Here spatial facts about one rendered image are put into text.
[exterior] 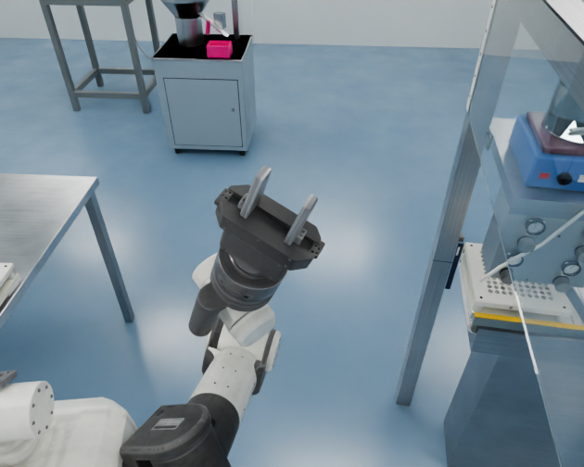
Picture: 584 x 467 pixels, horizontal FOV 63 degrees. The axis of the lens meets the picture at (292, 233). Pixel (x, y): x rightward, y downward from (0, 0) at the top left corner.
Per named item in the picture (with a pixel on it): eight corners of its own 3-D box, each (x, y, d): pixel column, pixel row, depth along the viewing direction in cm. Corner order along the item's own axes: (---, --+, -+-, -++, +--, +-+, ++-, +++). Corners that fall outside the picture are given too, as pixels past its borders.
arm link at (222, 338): (275, 298, 77) (278, 319, 95) (215, 282, 78) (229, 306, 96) (257, 362, 74) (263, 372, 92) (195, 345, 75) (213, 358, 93)
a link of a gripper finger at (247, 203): (260, 184, 45) (246, 220, 50) (274, 165, 47) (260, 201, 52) (246, 175, 45) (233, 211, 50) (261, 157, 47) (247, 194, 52)
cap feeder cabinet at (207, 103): (169, 156, 371) (150, 58, 323) (185, 122, 415) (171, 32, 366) (248, 158, 368) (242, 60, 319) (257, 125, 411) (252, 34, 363)
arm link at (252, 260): (302, 283, 48) (272, 326, 58) (338, 221, 54) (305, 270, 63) (198, 218, 49) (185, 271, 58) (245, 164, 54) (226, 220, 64)
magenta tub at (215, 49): (207, 58, 323) (205, 45, 317) (210, 52, 332) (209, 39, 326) (230, 58, 322) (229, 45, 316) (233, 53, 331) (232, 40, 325)
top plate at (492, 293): (474, 306, 126) (476, 300, 124) (463, 246, 144) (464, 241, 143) (571, 318, 123) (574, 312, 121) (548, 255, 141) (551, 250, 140)
